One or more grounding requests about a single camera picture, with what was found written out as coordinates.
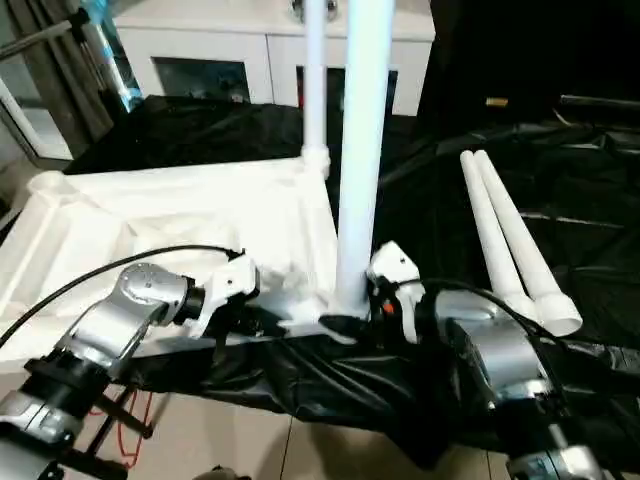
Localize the white plastic table leg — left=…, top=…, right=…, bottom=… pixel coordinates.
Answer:
left=333, top=0, right=400, bottom=317
left=301, top=0, right=332, bottom=180
left=459, top=149, right=537, bottom=317
left=472, top=149, right=584, bottom=338

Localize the white plastic table top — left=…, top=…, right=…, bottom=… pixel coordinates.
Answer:
left=0, top=154, right=372, bottom=375

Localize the black plastic mat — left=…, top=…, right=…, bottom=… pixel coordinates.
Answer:
left=64, top=94, right=640, bottom=471

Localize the black fabric case gold label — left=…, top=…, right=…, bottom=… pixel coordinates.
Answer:
left=419, top=0, right=640, bottom=129

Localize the white cabinet with glass doors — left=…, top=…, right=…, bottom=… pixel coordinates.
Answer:
left=112, top=0, right=435, bottom=117

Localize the metal stand with clamp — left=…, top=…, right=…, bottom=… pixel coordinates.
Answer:
left=0, top=9, right=142, bottom=112

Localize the clear bag of black parts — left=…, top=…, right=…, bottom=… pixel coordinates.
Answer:
left=288, top=0, right=337, bottom=22

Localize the grey pleated curtain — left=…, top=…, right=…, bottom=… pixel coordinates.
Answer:
left=0, top=0, right=117, bottom=164

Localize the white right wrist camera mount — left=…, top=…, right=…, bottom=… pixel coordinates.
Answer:
left=366, top=240, right=427, bottom=346

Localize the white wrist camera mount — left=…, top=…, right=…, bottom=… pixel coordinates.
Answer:
left=366, top=240, right=427, bottom=346
left=191, top=248, right=262, bottom=342

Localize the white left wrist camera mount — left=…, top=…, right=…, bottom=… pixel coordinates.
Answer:
left=191, top=248, right=262, bottom=342

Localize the red cable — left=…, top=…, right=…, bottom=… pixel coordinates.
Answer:
left=116, top=388, right=152, bottom=457

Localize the black folding table frame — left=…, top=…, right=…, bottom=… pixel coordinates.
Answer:
left=59, top=383, right=157, bottom=480

